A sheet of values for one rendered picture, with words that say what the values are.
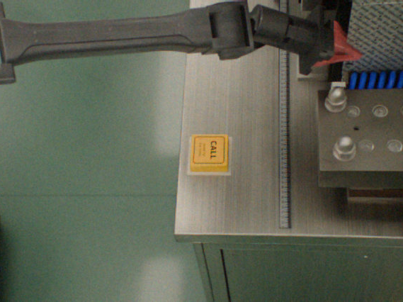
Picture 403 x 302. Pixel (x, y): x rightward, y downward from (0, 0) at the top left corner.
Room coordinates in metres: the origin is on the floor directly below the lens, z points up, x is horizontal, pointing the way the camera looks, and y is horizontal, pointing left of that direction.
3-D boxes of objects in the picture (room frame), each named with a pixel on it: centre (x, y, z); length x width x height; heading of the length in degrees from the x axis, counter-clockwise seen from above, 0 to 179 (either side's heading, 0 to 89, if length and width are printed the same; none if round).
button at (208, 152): (0.70, -0.02, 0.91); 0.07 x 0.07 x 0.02; 79
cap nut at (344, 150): (0.59, -0.23, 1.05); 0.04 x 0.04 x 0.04
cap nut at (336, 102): (0.69, -0.24, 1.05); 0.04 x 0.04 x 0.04
